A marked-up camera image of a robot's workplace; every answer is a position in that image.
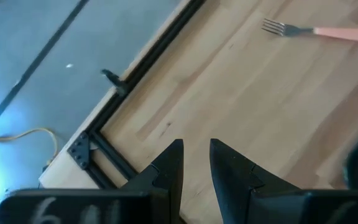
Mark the black corner bracket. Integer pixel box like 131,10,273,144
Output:
67,131,92,170

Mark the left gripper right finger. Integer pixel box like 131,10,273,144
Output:
209,138,358,224

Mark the yellow cable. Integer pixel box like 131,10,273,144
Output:
0,127,59,166

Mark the black table frame rail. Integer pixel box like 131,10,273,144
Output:
85,0,206,190

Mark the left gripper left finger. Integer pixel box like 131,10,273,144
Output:
0,138,185,224

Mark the fork with orange handle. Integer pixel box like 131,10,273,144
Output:
261,17,358,43

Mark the black clamp hook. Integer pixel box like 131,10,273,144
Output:
100,68,129,96

